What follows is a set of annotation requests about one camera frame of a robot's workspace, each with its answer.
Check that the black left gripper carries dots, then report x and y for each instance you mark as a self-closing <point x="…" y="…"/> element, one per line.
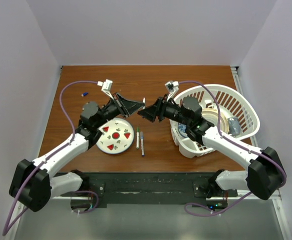
<point x="125" y="107"/>

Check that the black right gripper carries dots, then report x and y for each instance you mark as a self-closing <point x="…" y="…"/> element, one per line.
<point x="151" y="112"/>

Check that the green-end white pen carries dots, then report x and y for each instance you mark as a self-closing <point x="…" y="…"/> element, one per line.
<point x="137" y="138"/>

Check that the white pen with printed text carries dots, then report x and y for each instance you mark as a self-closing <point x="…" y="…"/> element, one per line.
<point x="142" y="144"/>

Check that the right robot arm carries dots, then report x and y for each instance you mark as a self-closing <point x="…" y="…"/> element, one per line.
<point x="263" y="173"/>

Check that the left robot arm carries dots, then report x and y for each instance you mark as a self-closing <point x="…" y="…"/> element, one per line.
<point x="32" y="181"/>

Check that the watermelon pattern plate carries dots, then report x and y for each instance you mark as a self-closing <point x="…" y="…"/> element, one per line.
<point x="117" y="136"/>

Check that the blue patterned bowl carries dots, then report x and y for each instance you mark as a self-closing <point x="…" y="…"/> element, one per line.
<point x="182" y="130"/>

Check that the white plastic basket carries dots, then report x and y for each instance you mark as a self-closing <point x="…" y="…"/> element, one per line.
<point x="231" y="104"/>

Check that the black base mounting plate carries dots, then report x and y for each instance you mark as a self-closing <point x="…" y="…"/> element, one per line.
<point x="147" y="188"/>

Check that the grey cup in basket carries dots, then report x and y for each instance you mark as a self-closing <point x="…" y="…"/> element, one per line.
<point x="234" y="125"/>

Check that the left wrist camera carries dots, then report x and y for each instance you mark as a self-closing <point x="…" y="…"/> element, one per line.
<point x="106" y="87"/>

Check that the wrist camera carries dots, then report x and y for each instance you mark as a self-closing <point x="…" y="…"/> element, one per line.
<point x="106" y="87"/>
<point x="172" y="88"/>

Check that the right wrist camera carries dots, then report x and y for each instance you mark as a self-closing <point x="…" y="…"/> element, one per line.
<point x="172" y="88"/>

